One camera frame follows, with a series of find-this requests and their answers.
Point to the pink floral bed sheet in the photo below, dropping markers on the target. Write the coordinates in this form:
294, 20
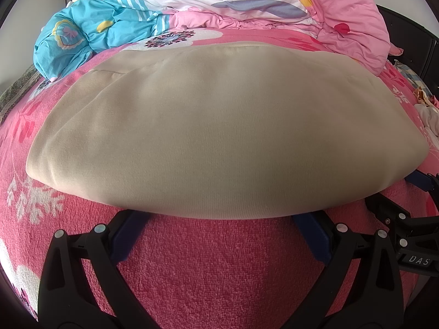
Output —
219, 274

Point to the blue plaid cloth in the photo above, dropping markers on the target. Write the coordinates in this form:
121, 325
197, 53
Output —
410, 75

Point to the large beige cloth garment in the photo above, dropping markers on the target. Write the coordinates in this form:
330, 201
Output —
219, 126

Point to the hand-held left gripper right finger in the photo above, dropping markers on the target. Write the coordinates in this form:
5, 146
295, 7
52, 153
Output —
315, 236

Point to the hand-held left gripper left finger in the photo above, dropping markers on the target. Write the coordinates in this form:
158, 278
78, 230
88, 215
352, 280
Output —
125, 234

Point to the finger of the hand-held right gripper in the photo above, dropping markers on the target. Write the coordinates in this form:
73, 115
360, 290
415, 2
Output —
391, 209
418, 179

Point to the dark floral patterned cloth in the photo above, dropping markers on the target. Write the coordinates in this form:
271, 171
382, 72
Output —
15, 94

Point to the orange and white small clothes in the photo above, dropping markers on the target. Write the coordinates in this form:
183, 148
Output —
428, 109

